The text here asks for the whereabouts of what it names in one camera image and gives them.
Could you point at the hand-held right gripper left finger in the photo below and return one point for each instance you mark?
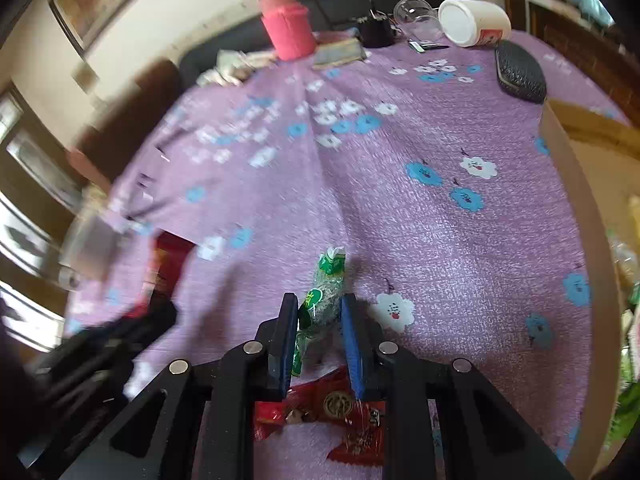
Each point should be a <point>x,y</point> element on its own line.
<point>282,355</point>

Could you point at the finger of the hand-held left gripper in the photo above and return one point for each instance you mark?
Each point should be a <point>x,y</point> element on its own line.
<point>150,322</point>

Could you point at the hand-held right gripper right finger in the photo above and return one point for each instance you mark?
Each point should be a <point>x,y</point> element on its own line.
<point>352,355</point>

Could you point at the pile of assorted snack packets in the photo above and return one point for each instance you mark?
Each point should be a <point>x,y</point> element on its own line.
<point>330,400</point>

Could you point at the dark red snack packet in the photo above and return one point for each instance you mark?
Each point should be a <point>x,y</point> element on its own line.
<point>167,265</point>

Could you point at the green twisted candy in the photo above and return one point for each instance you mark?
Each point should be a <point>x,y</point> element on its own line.
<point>325,292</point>

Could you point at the green and white packets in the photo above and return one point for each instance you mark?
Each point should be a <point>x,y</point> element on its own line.
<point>627,385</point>

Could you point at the purple floral tablecloth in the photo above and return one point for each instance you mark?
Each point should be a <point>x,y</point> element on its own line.
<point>425,240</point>

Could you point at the wooden glass-door cabinet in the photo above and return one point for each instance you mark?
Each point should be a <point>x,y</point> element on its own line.
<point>30,240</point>

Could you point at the brown chair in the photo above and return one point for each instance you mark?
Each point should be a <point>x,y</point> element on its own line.
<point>135,110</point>

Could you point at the olive notebook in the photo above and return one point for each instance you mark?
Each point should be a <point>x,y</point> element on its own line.
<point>340,52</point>

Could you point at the metal nail clipper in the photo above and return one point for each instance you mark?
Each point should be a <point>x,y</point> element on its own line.
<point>425,46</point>

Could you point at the small black container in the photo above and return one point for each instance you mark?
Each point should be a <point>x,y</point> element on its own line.
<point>377,32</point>

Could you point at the black eyeglasses case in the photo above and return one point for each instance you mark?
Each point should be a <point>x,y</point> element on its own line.
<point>520,72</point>

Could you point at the pink knit-sleeved thermos flask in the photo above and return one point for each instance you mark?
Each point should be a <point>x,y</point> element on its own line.
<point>290,25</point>

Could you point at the clear plastic cup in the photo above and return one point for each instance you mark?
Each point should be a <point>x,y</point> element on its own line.
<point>415,17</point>

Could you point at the black sofa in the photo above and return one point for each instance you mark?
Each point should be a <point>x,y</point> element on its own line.
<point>335,7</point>

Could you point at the white plastic jar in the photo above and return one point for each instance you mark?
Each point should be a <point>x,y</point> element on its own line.
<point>470,22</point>

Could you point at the brown wooden partition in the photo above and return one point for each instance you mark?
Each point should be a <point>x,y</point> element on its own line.
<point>575,50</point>

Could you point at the small wall plaque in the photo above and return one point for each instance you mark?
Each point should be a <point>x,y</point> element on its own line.
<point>85,75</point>

